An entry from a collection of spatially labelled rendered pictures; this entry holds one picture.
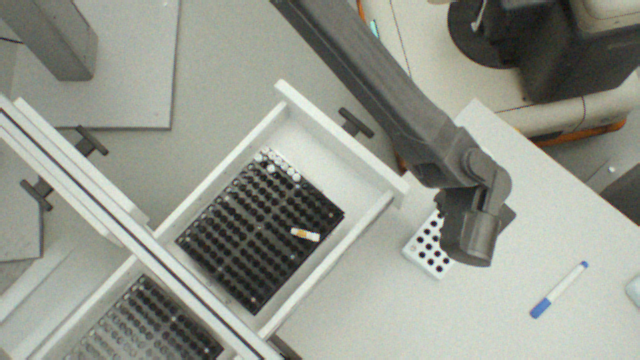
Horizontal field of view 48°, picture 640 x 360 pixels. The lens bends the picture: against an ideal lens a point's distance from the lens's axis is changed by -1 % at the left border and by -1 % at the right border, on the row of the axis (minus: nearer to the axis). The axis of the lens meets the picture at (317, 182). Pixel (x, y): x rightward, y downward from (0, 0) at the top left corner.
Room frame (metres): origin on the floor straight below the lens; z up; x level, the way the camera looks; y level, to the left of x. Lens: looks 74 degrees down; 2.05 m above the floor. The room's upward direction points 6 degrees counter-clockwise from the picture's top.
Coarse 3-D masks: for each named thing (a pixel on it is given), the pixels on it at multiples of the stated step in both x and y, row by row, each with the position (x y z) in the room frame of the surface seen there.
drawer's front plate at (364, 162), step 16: (288, 96) 0.47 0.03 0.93; (304, 112) 0.45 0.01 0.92; (320, 112) 0.44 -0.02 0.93; (320, 128) 0.42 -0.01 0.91; (336, 128) 0.41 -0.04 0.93; (336, 144) 0.39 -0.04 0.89; (352, 144) 0.38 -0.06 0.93; (352, 160) 0.37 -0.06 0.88; (368, 160) 0.35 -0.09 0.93; (368, 176) 0.34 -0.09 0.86; (384, 176) 0.32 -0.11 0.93; (384, 192) 0.31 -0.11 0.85; (400, 192) 0.29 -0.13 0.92; (400, 208) 0.29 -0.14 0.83
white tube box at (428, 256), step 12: (432, 216) 0.27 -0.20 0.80; (432, 228) 0.25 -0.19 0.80; (420, 240) 0.24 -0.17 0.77; (432, 240) 0.24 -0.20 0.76; (408, 252) 0.21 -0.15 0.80; (420, 252) 0.21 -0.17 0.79; (432, 252) 0.21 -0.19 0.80; (444, 252) 0.21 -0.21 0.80; (420, 264) 0.19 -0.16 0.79; (432, 264) 0.19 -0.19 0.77; (444, 264) 0.19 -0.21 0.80; (432, 276) 0.17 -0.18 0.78
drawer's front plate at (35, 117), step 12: (24, 108) 0.50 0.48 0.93; (36, 120) 0.48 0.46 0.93; (48, 132) 0.45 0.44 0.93; (60, 144) 0.43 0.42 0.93; (72, 156) 0.41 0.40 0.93; (84, 168) 0.38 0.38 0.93; (96, 180) 0.36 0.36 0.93; (108, 192) 0.34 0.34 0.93; (120, 192) 0.34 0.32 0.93; (120, 204) 0.32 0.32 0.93; (132, 204) 0.32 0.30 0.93; (132, 216) 0.30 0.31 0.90; (144, 216) 0.31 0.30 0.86
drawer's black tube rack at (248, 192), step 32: (224, 192) 0.33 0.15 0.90; (256, 192) 0.32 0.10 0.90; (288, 192) 0.32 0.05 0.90; (192, 224) 0.28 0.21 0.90; (224, 224) 0.27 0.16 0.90; (256, 224) 0.27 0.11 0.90; (288, 224) 0.26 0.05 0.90; (320, 224) 0.26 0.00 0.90; (192, 256) 0.23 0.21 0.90; (224, 256) 0.22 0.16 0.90; (256, 256) 0.22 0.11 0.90; (288, 256) 0.21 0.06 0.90; (224, 288) 0.17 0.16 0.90; (256, 288) 0.16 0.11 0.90
